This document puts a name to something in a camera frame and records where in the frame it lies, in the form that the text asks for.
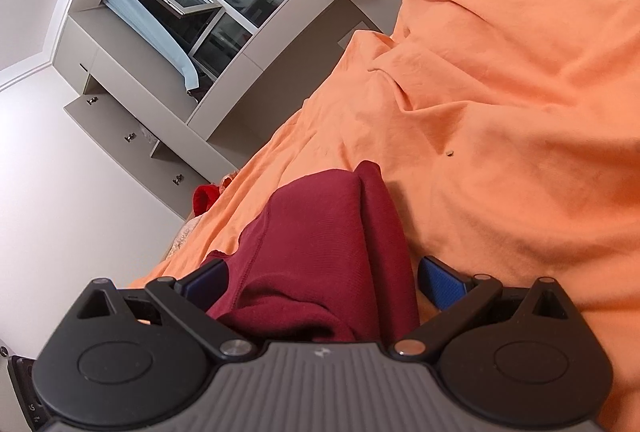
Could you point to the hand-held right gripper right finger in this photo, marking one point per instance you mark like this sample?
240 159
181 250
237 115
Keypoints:
440 283

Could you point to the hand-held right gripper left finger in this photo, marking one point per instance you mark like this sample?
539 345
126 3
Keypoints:
206 279

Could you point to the maroon knit garment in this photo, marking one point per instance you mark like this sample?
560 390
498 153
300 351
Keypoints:
315 252

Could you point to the metal cabinet knob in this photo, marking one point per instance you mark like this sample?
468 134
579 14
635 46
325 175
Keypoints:
177 179
131 136
92 100

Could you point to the orange bed sheet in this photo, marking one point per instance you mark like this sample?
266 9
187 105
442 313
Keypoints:
500 87

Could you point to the red cloth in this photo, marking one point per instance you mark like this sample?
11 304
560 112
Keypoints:
206 198

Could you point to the beige lace cloth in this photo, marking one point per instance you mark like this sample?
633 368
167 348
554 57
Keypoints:
182 237

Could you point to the grey built-in cabinet unit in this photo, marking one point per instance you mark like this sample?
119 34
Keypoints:
235 82

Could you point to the light blue curtain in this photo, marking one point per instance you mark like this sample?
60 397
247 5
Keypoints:
150 37

